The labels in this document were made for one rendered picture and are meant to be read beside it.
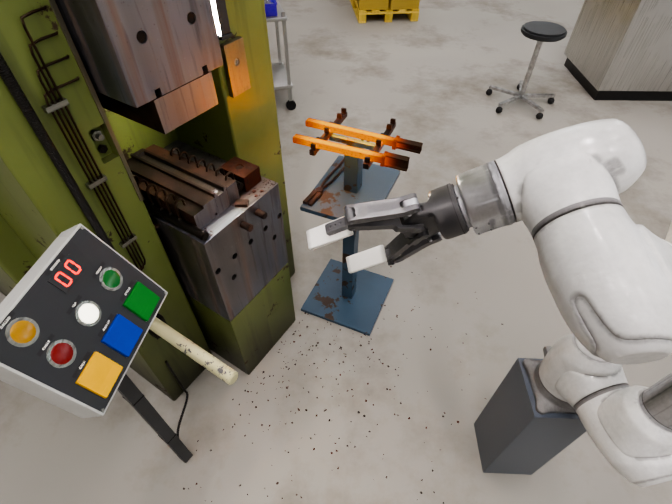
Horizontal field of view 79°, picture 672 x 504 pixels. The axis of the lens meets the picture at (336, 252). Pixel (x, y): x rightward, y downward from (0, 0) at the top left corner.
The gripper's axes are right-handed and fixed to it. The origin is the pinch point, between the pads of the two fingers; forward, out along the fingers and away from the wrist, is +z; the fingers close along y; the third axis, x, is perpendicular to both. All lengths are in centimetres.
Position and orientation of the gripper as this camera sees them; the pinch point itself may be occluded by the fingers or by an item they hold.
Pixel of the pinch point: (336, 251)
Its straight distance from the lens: 64.6
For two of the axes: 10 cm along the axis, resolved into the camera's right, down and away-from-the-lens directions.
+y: 4.5, 2.9, 8.4
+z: -8.8, 3.1, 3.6
